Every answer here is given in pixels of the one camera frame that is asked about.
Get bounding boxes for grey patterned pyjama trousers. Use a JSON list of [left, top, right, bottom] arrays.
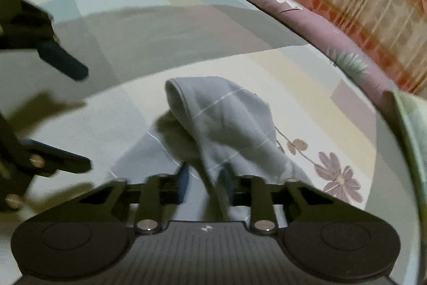
[[113, 77, 310, 221]]

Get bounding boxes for patchwork pastel bed sheet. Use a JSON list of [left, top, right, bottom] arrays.
[[1, 0, 420, 284]]

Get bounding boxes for checked pastel pillow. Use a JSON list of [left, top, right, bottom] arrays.
[[392, 89, 427, 232]]

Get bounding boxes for purple floral rolled quilt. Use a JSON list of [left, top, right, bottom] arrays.
[[247, 0, 397, 115]]

